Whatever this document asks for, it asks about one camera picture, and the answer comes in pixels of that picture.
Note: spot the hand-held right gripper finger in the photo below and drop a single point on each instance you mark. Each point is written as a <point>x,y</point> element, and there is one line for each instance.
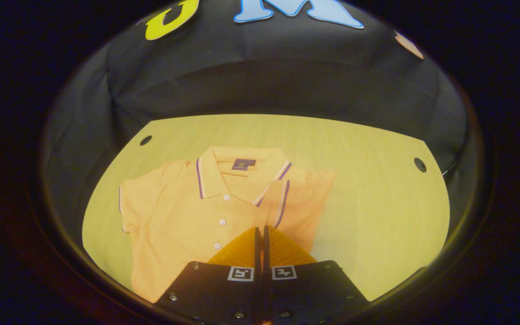
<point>257,253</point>
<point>266,253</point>

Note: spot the orange polo T-shirt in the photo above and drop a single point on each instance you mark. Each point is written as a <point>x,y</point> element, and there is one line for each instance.
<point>183,225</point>

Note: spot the black backdrop cloth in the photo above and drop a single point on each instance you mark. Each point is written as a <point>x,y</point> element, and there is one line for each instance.
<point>287,81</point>

